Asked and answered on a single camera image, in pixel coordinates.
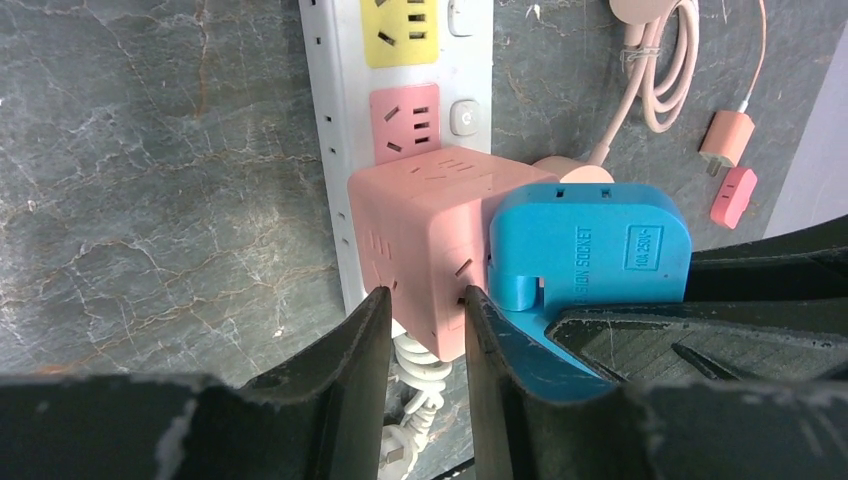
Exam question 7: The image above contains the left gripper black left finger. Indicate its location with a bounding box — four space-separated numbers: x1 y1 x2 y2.
1 287 391 479

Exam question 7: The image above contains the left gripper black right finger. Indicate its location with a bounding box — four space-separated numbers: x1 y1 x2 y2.
465 287 847 479

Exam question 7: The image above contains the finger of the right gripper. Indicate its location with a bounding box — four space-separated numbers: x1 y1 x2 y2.
547 304 847 381
684 215 847 302

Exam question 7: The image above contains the pink red plug adapter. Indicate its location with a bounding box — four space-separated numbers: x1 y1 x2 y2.
710 167 758 229

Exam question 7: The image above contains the small blue plug adapter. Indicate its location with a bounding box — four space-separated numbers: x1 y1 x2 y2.
487 183 693 401

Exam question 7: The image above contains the white long power strip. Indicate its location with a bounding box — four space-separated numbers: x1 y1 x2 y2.
299 1 494 312

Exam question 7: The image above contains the pink round socket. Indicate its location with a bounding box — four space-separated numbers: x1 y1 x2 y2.
533 156 614 184

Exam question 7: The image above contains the white strip cable with plug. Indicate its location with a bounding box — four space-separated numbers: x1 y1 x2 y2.
377 317 454 480

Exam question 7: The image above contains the orange square plug with cable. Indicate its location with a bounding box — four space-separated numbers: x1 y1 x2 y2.
699 0 768 177

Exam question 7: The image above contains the pink coiled cable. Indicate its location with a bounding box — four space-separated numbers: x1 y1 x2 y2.
586 0 702 167

